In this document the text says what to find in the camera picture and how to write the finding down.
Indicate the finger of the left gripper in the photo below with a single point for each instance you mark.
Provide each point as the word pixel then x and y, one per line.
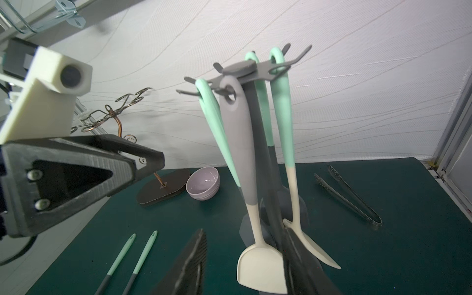
pixel 47 180

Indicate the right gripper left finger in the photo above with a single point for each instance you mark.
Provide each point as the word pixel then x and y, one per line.
pixel 187 274

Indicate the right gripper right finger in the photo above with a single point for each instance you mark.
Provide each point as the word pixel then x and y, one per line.
pixel 304 274

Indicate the cream spatula grey handle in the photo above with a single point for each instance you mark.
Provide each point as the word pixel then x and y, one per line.
pixel 260 266

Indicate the grey spatula green handle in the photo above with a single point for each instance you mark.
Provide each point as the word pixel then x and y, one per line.
pixel 140 262
pixel 104 284

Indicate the grey utensil rack stand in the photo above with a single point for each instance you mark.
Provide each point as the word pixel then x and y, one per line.
pixel 247 72

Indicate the pink bowl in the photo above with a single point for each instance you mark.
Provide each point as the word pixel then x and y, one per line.
pixel 204 183

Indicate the black tongs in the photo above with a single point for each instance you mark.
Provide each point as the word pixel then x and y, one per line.
pixel 354 202

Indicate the metal double hook middle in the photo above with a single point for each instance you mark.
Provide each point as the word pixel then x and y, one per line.
pixel 47 16

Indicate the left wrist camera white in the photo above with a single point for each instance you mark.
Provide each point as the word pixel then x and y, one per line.
pixel 45 106

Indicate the brown wire mug tree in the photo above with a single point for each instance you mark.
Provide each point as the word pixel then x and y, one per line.
pixel 159 189

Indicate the aluminium top rail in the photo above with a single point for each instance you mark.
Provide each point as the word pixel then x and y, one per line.
pixel 97 14

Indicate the cream spatula green handle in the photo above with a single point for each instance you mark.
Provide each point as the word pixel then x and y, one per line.
pixel 281 95

